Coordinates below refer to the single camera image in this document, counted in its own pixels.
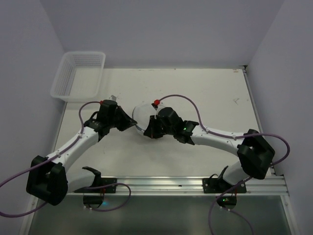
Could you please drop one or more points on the aluminium mounting rail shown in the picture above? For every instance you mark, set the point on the aluminium mounting rail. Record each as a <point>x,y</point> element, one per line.
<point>192,186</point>

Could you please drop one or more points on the white mesh laundry bag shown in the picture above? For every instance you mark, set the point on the white mesh laundry bag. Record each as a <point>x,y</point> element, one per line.
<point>141,114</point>

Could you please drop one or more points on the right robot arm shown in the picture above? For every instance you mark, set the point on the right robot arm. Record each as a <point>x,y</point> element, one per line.
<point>254,153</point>

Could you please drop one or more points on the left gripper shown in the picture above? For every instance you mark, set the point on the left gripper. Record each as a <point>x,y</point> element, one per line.
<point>120,117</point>

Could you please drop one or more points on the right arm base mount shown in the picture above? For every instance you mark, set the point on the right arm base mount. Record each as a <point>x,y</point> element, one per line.
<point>220,191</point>

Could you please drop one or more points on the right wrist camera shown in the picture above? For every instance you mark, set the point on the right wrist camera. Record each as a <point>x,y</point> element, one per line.
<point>156,104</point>

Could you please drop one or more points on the white plastic basket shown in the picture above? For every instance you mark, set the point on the white plastic basket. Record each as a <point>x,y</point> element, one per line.
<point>78,76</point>

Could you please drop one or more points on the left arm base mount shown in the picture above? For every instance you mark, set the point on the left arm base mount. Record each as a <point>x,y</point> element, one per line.
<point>94,198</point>

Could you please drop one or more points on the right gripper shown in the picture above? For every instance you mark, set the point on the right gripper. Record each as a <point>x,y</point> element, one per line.
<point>154,126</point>

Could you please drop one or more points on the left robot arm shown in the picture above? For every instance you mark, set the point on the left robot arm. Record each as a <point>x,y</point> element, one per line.
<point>48,180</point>

